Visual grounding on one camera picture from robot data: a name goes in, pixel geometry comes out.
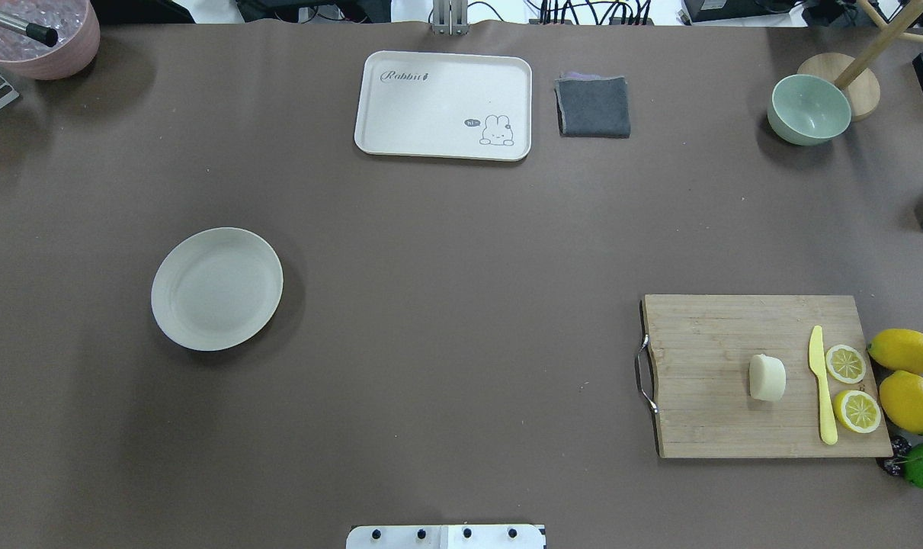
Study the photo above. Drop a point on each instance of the beige rabbit tray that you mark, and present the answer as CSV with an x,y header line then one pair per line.
x,y
445,105

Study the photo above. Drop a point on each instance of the lemon half near bun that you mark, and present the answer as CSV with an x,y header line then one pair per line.
x,y
846,364

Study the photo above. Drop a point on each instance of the grey folded cloth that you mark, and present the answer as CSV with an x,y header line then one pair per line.
x,y
593,106

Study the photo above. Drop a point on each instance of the round beige plate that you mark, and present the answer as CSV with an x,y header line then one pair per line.
x,y
217,289

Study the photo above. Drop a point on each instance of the wooden cutting board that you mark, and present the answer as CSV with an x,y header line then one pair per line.
x,y
728,376

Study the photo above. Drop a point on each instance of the mint green bowl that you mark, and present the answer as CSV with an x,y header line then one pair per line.
x,y
806,110

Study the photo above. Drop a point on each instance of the yellow plastic knife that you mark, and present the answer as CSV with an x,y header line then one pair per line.
x,y
827,428

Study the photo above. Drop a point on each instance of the wooden mug tree stand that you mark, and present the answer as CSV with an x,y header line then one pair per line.
x,y
852,75

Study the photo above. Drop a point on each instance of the lemon half far side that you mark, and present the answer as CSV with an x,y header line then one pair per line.
x,y
857,411

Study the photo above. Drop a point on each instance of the whole lemon left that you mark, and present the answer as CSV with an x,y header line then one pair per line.
x,y
898,349

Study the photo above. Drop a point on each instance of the whole lemon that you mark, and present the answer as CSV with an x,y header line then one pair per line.
x,y
898,349
901,397

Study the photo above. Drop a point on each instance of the pink bowl with ice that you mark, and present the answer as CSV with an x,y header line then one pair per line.
x,y
79,38

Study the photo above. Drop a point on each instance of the whole lemon right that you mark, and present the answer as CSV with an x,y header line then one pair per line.
x,y
901,397

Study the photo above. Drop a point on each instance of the dark berry cluster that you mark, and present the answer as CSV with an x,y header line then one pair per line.
x,y
894,465

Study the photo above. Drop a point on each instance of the metal muddler black tip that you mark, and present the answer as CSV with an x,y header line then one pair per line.
x,y
36,32

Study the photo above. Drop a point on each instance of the aluminium frame post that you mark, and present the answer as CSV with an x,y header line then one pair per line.
x,y
450,17

